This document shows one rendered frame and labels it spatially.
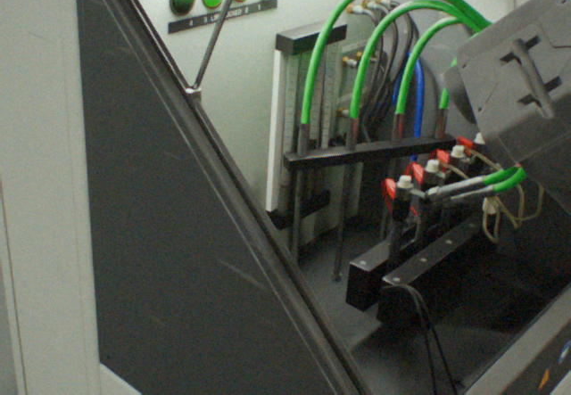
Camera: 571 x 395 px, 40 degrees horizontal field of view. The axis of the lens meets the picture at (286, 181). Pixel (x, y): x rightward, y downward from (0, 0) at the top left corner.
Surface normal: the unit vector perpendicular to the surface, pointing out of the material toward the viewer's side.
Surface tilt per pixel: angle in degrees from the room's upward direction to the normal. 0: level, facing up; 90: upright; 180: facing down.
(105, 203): 90
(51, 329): 90
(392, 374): 0
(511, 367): 0
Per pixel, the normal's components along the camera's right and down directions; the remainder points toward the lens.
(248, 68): 0.76, 0.34
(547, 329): 0.06, -0.88
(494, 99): -0.64, -0.59
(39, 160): -0.65, 0.32
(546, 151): -0.24, 0.37
